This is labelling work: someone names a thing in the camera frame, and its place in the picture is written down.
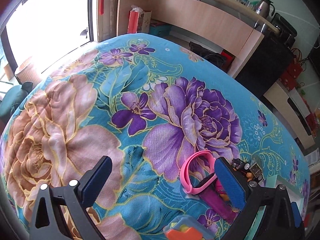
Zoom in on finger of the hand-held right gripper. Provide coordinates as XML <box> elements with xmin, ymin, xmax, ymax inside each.
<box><xmin>291</xmin><ymin>201</ymin><xmax>305</xmax><ymax>230</ymax></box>

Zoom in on beige paper bag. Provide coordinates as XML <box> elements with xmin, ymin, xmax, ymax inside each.
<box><xmin>139</xmin><ymin>10</ymin><xmax>152</xmax><ymax>33</ymax></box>

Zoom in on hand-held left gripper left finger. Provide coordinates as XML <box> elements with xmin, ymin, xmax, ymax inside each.
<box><xmin>29</xmin><ymin>156</ymin><xmax>113</xmax><ymax>240</ymax></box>

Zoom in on black toy car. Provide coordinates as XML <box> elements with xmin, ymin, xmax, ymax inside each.
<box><xmin>231</xmin><ymin>158</ymin><xmax>264</xmax><ymax>183</ymax></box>

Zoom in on white paper sheet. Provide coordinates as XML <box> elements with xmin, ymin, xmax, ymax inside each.
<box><xmin>306</xmin><ymin>147</ymin><xmax>320</xmax><ymax>165</ymax></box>

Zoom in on teal plastic crate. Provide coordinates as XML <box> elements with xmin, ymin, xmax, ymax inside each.
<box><xmin>150</xmin><ymin>22</ymin><xmax>172</xmax><ymax>37</ymax></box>

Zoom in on teal cushion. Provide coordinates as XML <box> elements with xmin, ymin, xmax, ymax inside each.
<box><xmin>0</xmin><ymin>82</ymin><xmax>33</xmax><ymax>118</ymax></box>

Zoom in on red gift bags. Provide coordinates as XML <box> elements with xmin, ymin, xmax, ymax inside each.
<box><xmin>279</xmin><ymin>49</ymin><xmax>307</xmax><ymax>90</ymax></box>

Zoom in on steel kettle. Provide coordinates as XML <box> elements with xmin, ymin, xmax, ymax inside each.
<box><xmin>255</xmin><ymin>0</ymin><xmax>275</xmax><ymax>15</ymax></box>

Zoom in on black bag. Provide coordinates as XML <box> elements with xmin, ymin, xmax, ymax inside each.
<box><xmin>189</xmin><ymin>41</ymin><xmax>228</xmax><ymax>68</ymax></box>

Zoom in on black coffee machine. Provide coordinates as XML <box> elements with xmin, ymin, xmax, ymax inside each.
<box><xmin>271</xmin><ymin>12</ymin><xmax>298</xmax><ymax>48</ymax></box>

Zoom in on black cabinet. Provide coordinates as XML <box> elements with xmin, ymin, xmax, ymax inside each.
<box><xmin>235</xmin><ymin>34</ymin><xmax>294</xmax><ymax>98</ymax></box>

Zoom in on red paper bag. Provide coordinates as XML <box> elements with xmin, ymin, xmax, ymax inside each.
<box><xmin>127</xmin><ymin>9</ymin><xmax>142</xmax><ymax>34</ymax></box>

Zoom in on pink watch band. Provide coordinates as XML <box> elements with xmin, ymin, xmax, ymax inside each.
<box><xmin>179</xmin><ymin>151</ymin><xmax>218</xmax><ymax>195</ymax></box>

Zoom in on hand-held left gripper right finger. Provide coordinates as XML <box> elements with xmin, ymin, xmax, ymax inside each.
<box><xmin>214</xmin><ymin>157</ymin><xmax>305</xmax><ymax>240</ymax></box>

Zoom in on wooden counter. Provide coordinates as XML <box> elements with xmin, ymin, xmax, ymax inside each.
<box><xmin>116</xmin><ymin>0</ymin><xmax>279</xmax><ymax>78</ymax></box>

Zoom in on low television cabinet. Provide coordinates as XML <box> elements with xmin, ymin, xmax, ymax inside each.
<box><xmin>264</xmin><ymin>82</ymin><xmax>317</xmax><ymax>150</ymax></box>

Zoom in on floral printed blanket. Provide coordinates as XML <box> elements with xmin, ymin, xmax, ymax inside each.
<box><xmin>0</xmin><ymin>34</ymin><xmax>312</xmax><ymax>240</ymax></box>

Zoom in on wicker basket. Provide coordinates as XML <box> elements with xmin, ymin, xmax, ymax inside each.
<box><xmin>15</xmin><ymin>56</ymin><xmax>42</xmax><ymax>83</ymax></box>

